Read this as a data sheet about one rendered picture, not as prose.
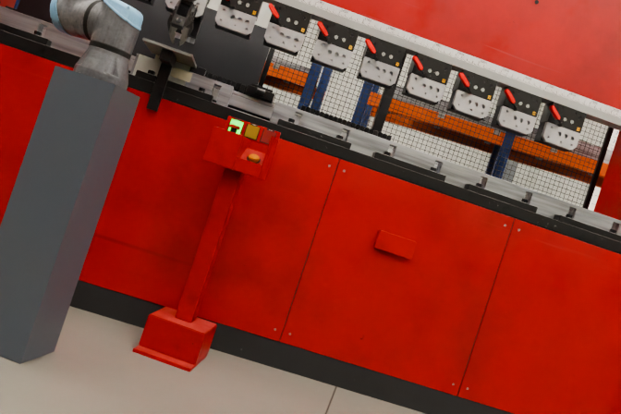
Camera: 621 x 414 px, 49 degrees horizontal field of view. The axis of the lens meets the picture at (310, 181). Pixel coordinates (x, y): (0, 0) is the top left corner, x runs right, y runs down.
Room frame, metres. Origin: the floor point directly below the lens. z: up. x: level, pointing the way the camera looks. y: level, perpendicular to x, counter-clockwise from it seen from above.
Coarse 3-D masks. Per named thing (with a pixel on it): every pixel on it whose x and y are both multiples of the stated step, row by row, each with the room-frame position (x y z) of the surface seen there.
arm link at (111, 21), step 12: (108, 0) 1.86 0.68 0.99; (96, 12) 1.87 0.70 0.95; (108, 12) 1.86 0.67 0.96; (120, 12) 1.85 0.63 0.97; (132, 12) 1.87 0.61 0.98; (84, 24) 1.88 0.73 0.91; (96, 24) 1.87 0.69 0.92; (108, 24) 1.85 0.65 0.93; (120, 24) 1.86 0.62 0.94; (132, 24) 1.87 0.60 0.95; (96, 36) 1.86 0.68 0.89; (108, 36) 1.85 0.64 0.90; (120, 36) 1.86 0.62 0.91; (132, 36) 1.89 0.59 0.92; (120, 48) 1.87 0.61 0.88; (132, 48) 1.91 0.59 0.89
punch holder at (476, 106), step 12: (468, 72) 2.75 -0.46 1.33; (456, 84) 2.79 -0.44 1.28; (480, 84) 2.76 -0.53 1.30; (492, 84) 2.77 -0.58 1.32; (456, 96) 2.75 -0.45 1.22; (468, 96) 2.75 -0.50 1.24; (480, 96) 2.76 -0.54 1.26; (492, 96) 2.76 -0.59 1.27; (456, 108) 2.75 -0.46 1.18; (468, 108) 2.75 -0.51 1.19; (480, 108) 2.76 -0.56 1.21
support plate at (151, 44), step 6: (144, 42) 2.42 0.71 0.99; (150, 42) 2.39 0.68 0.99; (156, 42) 2.39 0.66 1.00; (150, 48) 2.53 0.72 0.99; (156, 48) 2.48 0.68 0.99; (162, 48) 2.43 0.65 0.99; (168, 48) 2.39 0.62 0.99; (174, 48) 2.40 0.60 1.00; (156, 54) 2.63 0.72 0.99; (180, 54) 2.42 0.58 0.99; (186, 54) 2.40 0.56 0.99; (180, 60) 2.58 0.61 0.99; (186, 60) 2.53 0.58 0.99; (192, 60) 2.48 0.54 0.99; (192, 66) 2.63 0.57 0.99
